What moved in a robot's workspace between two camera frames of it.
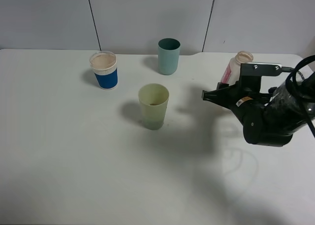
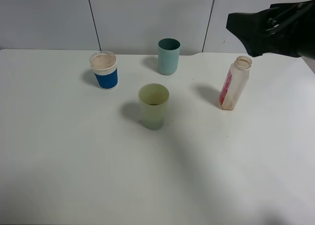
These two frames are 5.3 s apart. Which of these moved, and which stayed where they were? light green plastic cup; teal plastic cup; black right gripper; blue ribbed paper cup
Moved: black right gripper
Stayed: light green plastic cup; teal plastic cup; blue ribbed paper cup
